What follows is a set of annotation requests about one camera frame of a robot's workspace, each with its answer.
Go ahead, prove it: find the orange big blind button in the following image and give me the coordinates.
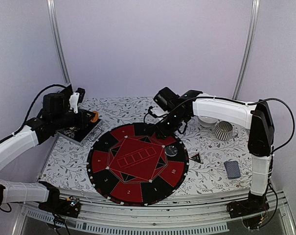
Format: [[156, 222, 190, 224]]
[[91, 111, 99, 123]]

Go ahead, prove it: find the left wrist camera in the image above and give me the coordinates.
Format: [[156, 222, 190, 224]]
[[69, 88, 86, 114]]

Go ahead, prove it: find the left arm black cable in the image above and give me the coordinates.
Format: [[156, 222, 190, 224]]
[[13, 84, 68, 134]]

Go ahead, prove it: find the round red black poker mat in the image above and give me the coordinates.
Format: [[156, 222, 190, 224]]
[[87, 122, 189, 206]]

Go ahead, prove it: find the left aluminium corner post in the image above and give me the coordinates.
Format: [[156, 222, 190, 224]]
[[46, 0, 71, 84]]

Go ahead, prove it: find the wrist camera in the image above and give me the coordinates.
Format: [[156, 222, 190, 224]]
[[148, 106, 168, 119], [69, 88, 86, 114]]

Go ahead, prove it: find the striped grey mug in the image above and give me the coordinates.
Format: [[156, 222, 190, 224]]
[[214, 121, 238, 141]]

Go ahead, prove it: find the black triangular card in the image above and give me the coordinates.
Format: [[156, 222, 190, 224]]
[[189, 153, 202, 163]]

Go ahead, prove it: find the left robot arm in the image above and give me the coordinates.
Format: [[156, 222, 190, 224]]
[[0, 88, 99, 218]]

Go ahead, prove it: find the clear dealer button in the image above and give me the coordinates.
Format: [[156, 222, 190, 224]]
[[165, 145, 179, 157]]

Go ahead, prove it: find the aluminium poker chip case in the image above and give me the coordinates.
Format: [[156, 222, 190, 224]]
[[56, 83, 104, 144]]

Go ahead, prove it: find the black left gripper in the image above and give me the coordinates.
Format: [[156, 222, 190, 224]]
[[53, 108, 95, 131]]

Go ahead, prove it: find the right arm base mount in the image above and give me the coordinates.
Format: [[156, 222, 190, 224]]
[[227, 193, 270, 218]]

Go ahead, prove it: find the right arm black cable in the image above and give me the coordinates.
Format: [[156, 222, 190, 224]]
[[245, 98, 296, 157]]

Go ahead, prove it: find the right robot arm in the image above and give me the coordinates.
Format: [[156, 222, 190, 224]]
[[148, 87, 274, 213]]

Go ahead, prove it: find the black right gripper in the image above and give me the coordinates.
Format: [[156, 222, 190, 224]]
[[155, 110, 187, 139]]

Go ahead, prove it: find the right aluminium corner post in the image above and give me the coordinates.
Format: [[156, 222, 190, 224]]
[[232, 0, 260, 100]]

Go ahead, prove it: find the front aluminium rail frame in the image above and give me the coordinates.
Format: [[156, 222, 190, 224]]
[[12, 188, 296, 235]]

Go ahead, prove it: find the white ceramic bowl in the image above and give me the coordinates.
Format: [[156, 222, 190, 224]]
[[198, 116, 218, 128]]

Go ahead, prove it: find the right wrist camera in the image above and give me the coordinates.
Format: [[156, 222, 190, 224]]
[[148, 106, 168, 119]]

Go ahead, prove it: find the blue card deck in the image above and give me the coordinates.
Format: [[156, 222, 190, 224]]
[[224, 161, 241, 180]]

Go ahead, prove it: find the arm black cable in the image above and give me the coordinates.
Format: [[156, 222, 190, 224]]
[[245, 98, 296, 157], [13, 84, 68, 134]]

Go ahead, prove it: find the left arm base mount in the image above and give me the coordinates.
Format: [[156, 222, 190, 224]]
[[38, 193, 81, 218]]

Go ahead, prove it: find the aluminium corner post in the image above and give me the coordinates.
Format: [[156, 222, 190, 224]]
[[46, 0, 71, 84], [232, 0, 260, 100]]

